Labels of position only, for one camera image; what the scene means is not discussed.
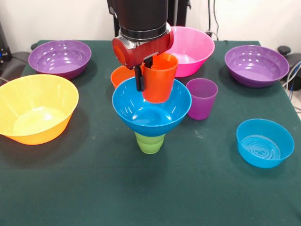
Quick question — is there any white cable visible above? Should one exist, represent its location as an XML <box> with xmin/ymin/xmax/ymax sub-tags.
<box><xmin>282</xmin><ymin>61</ymin><xmax>301</xmax><ymax>88</ymax></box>

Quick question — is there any orange plastic cup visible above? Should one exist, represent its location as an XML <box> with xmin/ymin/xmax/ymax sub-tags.
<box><xmin>142</xmin><ymin>52</ymin><xmax>179</xmax><ymax>104</ymax></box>

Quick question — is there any yellow plastic bowl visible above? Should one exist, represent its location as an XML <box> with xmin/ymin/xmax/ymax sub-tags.
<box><xmin>0</xmin><ymin>74</ymin><xmax>79</xmax><ymax>145</ymax></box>

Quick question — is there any black device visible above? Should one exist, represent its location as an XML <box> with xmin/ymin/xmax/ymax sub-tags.
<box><xmin>0</xmin><ymin>21</ymin><xmax>12</xmax><ymax>64</ymax></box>

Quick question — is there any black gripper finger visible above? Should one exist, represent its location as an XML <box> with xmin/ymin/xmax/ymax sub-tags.
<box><xmin>134</xmin><ymin>65</ymin><xmax>145</xmax><ymax>92</ymax></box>
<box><xmin>143</xmin><ymin>56</ymin><xmax>154</xmax><ymax>70</ymax></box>

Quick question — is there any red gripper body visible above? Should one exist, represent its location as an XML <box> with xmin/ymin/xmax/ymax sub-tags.
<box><xmin>111</xmin><ymin>30</ymin><xmax>174</xmax><ymax>70</ymax></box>

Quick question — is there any grey wall cable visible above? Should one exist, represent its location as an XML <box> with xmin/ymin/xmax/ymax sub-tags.
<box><xmin>213</xmin><ymin>0</ymin><xmax>220</xmax><ymax>37</ymax></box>

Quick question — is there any green plastic cup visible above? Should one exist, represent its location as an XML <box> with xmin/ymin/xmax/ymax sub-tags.
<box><xmin>134</xmin><ymin>131</ymin><xmax>166</xmax><ymax>155</ymax></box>

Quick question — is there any black wall cable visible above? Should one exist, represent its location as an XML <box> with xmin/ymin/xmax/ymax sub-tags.
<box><xmin>207</xmin><ymin>0</ymin><xmax>212</xmax><ymax>32</ymax></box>

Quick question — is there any black round knob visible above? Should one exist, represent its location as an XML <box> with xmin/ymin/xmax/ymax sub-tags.
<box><xmin>277</xmin><ymin>46</ymin><xmax>292</xmax><ymax>57</ymax></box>

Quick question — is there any low blue plastic bowl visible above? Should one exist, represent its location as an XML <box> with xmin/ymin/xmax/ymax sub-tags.
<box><xmin>236</xmin><ymin>118</ymin><xmax>295</xmax><ymax>169</ymax></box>

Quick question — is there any deep blue plastic bowl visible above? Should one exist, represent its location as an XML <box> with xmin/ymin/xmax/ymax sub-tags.
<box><xmin>111</xmin><ymin>77</ymin><xmax>192</xmax><ymax>137</ymax></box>

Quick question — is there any pink plastic bowl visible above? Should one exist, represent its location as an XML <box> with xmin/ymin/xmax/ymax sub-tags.
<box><xmin>164</xmin><ymin>26</ymin><xmax>215</xmax><ymax>78</ymax></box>

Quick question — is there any dark green table cloth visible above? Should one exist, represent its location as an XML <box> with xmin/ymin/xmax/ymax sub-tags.
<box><xmin>0</xmin><ymin>40</ymin><xmax>301</xmax><ymax>226</ymax></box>

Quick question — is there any blue cable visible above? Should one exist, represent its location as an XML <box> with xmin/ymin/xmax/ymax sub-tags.
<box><xmin>288</xmin><ymin>60</ymin><xmax>301</xmax><ymax>92</ymax></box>

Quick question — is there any orange plastic bowl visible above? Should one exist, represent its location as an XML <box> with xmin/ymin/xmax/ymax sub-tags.
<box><xmin>110</xmin><ymin>65</ymin><xmax>136</xmax><ymax>89</ymax></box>

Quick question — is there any purple plastic cup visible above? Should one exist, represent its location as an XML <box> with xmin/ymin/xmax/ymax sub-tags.
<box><xmin>187</xmin><ymin>78</ymin><xmax>219</xmax><ymax>121</ymax></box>

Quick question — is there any purple plastic bowl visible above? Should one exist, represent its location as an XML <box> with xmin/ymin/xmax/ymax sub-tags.
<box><xmin>224</xmin><ymin>45</ymin><xmax>290</xmax><ymax>88</ymax></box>
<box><xmin>28</xmin><ymin>40</ymin><xmax>92</xmax><ymax>80</ymax></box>

